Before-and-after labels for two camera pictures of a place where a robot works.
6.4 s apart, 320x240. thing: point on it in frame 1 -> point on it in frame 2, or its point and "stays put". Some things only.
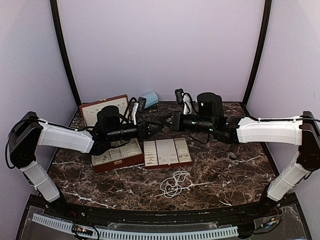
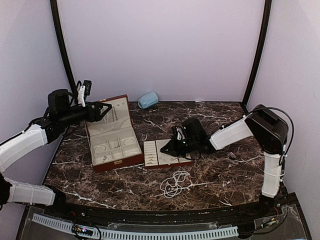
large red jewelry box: [122, 153] stays put
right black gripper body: [203, 124] -> [181, 148]
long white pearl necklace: [170, 187] stays put
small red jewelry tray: [166, 153] stays put
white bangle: [132, 152] stays put
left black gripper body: [117, 134] -> [68, 117]
